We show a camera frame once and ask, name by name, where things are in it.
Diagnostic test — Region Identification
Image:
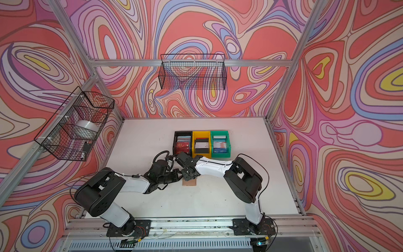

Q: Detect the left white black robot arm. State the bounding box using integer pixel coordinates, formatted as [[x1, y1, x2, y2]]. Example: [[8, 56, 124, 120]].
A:
[[72, 160, 182, 237]]

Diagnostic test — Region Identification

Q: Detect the yellow plastic bin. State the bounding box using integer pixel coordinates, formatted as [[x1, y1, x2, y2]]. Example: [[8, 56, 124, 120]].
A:
[[192, 131, 212, 158]]

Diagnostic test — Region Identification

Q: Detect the green plastic bin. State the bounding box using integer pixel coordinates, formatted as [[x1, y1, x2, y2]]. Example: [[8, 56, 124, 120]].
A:
[[211, 131, 232, 159]]

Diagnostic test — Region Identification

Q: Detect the black wire basket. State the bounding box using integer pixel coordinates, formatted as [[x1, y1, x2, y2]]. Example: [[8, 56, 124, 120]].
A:
[[158, 53, 227, 90], [34, 87, 115, 162]]

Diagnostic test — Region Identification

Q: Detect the white black cards stack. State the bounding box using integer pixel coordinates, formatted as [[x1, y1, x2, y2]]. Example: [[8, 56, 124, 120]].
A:
[[194, 138, 210, 154]]

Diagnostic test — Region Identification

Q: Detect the tan leather card holder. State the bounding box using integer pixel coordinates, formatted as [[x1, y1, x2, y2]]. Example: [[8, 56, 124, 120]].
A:
[[182, 178, 197, 186]]

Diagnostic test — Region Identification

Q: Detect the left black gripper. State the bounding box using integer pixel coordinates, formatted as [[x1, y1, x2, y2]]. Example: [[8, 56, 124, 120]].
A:
[[157, 169, 184, 186]]

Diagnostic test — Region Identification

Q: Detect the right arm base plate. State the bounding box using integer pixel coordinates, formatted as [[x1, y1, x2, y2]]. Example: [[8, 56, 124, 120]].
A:
[[229, 217, 277, 237]]

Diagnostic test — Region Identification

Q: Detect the black plastic bin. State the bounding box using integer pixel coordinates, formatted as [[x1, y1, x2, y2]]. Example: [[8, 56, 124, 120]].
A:
[[173, 131, 193, 156]]

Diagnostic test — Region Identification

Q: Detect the left black wire basket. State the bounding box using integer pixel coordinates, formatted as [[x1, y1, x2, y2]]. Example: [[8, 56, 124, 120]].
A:
[[34, 87, 115, 162]]

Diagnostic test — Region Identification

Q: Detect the white roll in basket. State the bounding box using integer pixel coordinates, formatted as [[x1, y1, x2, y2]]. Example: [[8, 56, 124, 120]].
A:
[[74, 120, 99, 140]]

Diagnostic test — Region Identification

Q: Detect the red VIP cards stack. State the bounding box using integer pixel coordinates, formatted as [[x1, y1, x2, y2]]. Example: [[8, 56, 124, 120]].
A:
[[175, 135, 191, 155]]

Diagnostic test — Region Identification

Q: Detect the back black wire basket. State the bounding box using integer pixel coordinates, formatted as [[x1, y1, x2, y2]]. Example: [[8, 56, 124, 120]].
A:
[[158, 53, 227, 90]]

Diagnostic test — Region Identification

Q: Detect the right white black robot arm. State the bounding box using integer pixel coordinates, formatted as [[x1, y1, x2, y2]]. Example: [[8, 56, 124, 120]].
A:
[[175, 152, 276, 237]]

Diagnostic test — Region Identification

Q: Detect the blue cards stack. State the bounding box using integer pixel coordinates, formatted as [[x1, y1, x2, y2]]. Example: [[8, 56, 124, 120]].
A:
[[213, 135, 228, 153]]

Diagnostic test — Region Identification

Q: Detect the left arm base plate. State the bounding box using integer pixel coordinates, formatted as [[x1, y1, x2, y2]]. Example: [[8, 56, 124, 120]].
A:
[[107, 219, 152, 238]]

